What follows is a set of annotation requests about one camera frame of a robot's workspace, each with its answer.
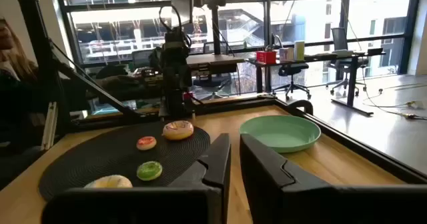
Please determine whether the small green frosted donut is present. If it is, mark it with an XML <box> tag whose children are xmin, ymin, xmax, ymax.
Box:
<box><xmin>136</xmin><ymin>161</ymin><xmax>163</xmax><ymax>182</ymax></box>

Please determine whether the small pink frosted donut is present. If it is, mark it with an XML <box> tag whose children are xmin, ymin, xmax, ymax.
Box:
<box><xmin>136</xmin><ymin>135</ymin><xmax>157</xmax><ymax>151</ymax></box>

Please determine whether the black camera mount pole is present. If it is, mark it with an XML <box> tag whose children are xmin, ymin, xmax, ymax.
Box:
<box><xmin>193</xmin><ymin>0</ymin><xmax>228</xmax><ymax>55</ymax></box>

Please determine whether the black aluminium rig frame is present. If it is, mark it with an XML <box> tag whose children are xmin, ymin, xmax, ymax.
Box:
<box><xmin>13</xmin><ymin>0</ymin><xmax>161</xmax><ymax>135</ymax></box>

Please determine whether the brown wooden desk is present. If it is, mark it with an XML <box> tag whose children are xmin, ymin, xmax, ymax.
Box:
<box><xmin>185</xmin><ymin>53</ymin><xmax>247</xmax><ymax>75</ymax></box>

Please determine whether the person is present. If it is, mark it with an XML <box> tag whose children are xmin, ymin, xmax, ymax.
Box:
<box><xmin>0</xmin><ymin>17</ymin><xmax>87</xmax><ymax>189</ymax></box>

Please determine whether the long black desk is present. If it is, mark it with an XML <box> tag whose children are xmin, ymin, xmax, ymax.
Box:
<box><xmin>248</xmin><ymin>50</ymin><xmax>387</xmax><ymax>117</ymax></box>

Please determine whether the black table edge frame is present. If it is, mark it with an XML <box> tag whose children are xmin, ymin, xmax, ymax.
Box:
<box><xmin>68</xmin><ymin>95</ymin><xmax>427</xmax><ymax>185</ymax></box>

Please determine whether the red box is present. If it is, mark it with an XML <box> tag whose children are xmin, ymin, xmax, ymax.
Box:
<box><xmin>256</xmin><ymin>50</ymin><xmax>278</xmax><ymax>65</ymax></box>

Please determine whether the large pink sprinkled donut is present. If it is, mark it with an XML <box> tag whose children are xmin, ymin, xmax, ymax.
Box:
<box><xmin>162</xmin><ymin>120</ymin><xmax>195</xmax><ymax>141</ymax></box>

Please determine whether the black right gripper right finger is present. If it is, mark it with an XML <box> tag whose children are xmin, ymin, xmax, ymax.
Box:
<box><xmin>239</xmin><ymin>133</ymin><xmax>427</xmax><ymax>224</ymax></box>

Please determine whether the white round toy item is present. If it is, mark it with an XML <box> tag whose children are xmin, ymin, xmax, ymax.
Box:
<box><xmin>83</xmin><ymin>174</ymin><xmax>133</xmax><ymax>189</ymax></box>

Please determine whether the black office chair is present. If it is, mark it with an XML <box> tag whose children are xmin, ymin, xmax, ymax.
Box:
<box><xmin>272</xmin><ymin>63</ymin><xmax>312</xmax><ymax>101</ymax></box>

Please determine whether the grey office chair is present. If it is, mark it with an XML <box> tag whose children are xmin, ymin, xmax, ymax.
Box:
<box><xmin>326</xmin><ymin>27</ymin><xmax>370</xmax><ymax>97</ymax></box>

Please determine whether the black curved hose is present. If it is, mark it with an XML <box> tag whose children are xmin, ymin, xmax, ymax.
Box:
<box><xmin>286</xmin><ymin>99</ymin><xmax>314</xmax><ymax>116</ymax></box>

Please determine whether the black round woven placemat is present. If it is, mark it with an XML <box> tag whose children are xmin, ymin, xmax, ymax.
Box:
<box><xmin>38</xmin><ymin>121</ymin><xmax>211</xmax><ymax>201</ymax></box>

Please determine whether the pale green cylinder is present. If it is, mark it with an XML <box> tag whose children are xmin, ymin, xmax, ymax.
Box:
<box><xmin>294</xmin><ymin>40</ymin><xmax>306</xmax><ymax>61</ymax></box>

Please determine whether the large glass window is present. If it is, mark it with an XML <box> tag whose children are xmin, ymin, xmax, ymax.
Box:
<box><xmin>55</xmin><ymin>0</ymin><xmax>422</xmax><ymax>80</ymax></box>

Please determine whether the thin floor cable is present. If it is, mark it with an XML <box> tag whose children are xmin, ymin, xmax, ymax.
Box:
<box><xmin>362</xmin><ymin>83</ymin><xmax>427</xmax><ymax>121</ymax></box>

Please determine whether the light green bowl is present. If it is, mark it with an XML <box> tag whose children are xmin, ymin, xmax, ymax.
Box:
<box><xmin>239</xmin><ymin>114</ymin><xmax>322</xmax><ymax>154</ymax></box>

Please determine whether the black hanging panel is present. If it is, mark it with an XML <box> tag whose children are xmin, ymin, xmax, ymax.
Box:
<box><xmin>169</xmin><ymin>0</ymin><xmax>195</xmax><ymax>27</ymax></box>

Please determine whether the silver aluminium bar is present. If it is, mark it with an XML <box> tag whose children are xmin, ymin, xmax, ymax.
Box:
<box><xmin>40</xmin><ymin>101</ymin><xmax>59</xmax><ymax>151</ymax></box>

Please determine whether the white box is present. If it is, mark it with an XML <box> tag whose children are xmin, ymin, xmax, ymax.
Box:
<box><xmin>279</xmin><ymin>47</ymin><xmax>295</xmax><ymax>63</ymax></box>

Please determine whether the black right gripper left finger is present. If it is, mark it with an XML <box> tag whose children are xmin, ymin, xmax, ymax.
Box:
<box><xmin>41</xmin><ymin>133</ymin><xmax>232</xmax><ymax>224</ymax></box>

